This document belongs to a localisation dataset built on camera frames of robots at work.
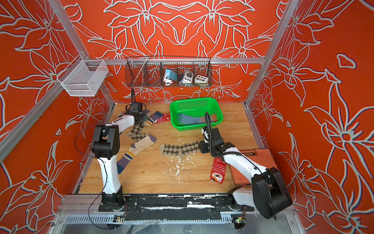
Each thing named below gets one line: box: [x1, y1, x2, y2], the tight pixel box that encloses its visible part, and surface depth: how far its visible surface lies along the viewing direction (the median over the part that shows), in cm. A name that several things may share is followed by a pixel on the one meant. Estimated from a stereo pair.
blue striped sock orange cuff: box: [177, 113, 218, 125], surface depth 109 cm
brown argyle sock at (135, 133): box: [127, 123, 150, 142], surface depth 101 cm
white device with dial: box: [178, 69, 194, 84], surface depth 93 cm
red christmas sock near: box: [209, 156, 227, 185], surface depth 85 cm
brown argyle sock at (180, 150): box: [159, 140, 202, 157], surface depth 94 cm
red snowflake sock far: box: [152, 111, 171, 124], surface depth 112 cm
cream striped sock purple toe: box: [116, 134, 157, 175], surface depth 95 cm
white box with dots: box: [194, 74, 209, 84], surface depth 96 cm
